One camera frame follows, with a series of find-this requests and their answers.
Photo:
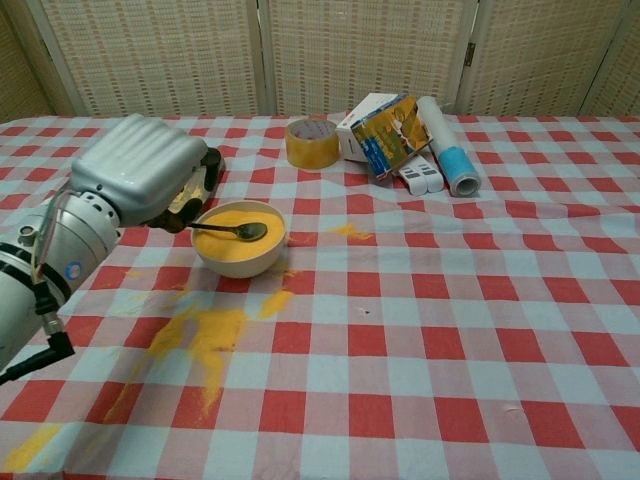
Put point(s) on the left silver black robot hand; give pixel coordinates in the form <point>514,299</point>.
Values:
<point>135,165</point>

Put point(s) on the metal spoon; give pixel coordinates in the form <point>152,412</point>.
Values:
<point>252,231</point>

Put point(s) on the white bowl of yellow powder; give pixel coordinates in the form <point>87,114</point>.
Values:
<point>240,262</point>

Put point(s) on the woven bamboo folding screen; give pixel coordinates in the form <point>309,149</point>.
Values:
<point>165,55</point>

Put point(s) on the yellowish packing tape roll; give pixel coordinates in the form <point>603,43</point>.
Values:
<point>310,152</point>

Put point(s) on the large yellow powder spill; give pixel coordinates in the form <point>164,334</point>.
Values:
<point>215,330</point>

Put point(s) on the white red cardboard box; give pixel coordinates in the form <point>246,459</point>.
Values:
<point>350,145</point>

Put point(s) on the small yellow powder pile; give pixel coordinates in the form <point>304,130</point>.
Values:
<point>345,231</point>

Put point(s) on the blue yellow carton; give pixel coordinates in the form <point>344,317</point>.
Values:
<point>390,145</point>

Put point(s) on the small white plastic device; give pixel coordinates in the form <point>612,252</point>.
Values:
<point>414,181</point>
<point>432,175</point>

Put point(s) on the pale yellow powder patch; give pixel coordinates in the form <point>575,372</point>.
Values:
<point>30,450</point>

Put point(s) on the white bag roll blue label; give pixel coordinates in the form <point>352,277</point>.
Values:
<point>445,140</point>

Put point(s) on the red white checkered tablecloth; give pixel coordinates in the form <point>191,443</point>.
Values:
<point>450,325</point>

